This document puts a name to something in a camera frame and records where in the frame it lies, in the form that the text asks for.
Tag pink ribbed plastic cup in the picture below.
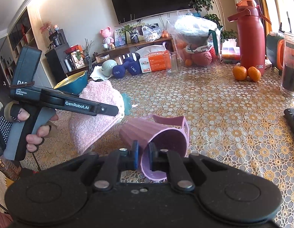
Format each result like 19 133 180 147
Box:
119 114 190 181

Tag pink fluffy plush towel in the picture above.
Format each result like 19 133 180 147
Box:
69 80 125 154

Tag person's left hand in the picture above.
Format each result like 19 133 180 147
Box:
0 101 58 156

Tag blue dumbbell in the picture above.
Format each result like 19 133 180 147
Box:
112 57 134 79
123 57 142 76

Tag teal yellow colander bowl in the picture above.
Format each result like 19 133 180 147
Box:
53 70 88 95

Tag black coffee machine cabinet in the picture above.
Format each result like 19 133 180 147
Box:
45 29 72 85

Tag wooden tv console shelf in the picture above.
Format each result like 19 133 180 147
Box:
66 36 176 77

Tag orange white tissue pack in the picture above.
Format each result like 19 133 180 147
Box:
136 45 169 74

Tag pink plush toy figure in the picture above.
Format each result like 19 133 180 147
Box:
100 26 115 49

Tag empty clear drinking glass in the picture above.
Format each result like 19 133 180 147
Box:
163 52 178 74

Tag plastic bag with bowl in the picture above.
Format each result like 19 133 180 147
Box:
166 14 221 67

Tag left orange tangerine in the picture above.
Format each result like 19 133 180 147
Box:
232 65 248 81

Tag orange tangerine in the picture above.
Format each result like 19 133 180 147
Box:
247 66 262 82
232 65 248 81

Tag right orange tangerine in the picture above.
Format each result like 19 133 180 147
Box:
247 66 262 82

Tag colorful flat storage box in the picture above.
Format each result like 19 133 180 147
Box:
221 39 241 63

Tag red insulated water bottle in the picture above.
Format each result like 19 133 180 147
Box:
227 0 271 74

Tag green potted plant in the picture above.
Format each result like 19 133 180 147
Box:
189 0 237 43

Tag tall glass tumbler dark liquid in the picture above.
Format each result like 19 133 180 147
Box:
280 33 294 97

